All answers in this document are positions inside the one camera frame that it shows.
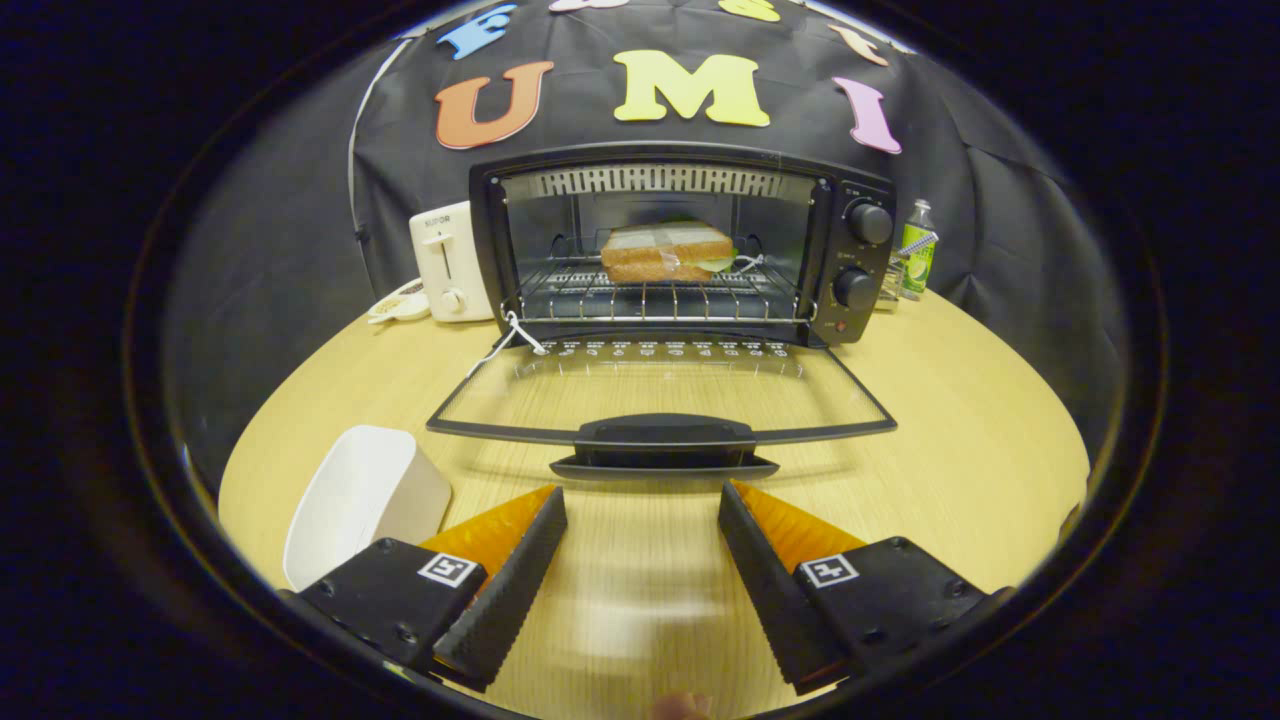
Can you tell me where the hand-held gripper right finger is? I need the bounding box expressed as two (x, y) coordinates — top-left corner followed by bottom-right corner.
(718, 480), (1011, 696)

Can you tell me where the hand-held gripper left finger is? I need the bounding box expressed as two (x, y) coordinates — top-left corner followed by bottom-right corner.
(296, 484), (569, 693)

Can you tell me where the black toaster oven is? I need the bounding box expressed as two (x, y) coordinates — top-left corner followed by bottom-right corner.
(425, 142), (899, 481)

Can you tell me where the toast sandwich with lettuce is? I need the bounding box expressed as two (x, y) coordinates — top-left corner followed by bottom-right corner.
(600, 222), (739, 284)

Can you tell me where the white pop-up toaster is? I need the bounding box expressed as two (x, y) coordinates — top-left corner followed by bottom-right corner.
(408, 200), (496, 324)

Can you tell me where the white rectangular tray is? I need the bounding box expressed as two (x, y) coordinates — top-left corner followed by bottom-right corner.
(283, 425), (453, 593)

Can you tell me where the glass jar with striped straw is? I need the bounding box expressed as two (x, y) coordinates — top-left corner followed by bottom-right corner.
(873, 230), (941, 313)

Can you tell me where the green drink bottle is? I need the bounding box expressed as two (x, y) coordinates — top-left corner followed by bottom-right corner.
(900, 198), (939, 302)

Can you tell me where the black backdrop cloth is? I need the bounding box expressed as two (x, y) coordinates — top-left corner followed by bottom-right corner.
(165, 0), (1131, 481)

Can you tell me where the white string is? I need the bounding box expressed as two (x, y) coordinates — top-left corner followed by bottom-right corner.
(465, 310), (549, 379)

